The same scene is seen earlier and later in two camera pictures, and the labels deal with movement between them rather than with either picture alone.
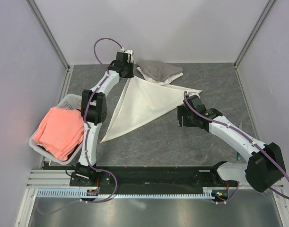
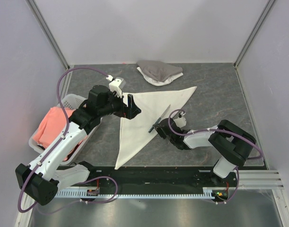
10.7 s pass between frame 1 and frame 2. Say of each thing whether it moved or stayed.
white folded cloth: stayed
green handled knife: moved
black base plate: stayed
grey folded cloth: stayed
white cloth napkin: moved
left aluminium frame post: stayed
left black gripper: moved
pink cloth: stayed
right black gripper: moved
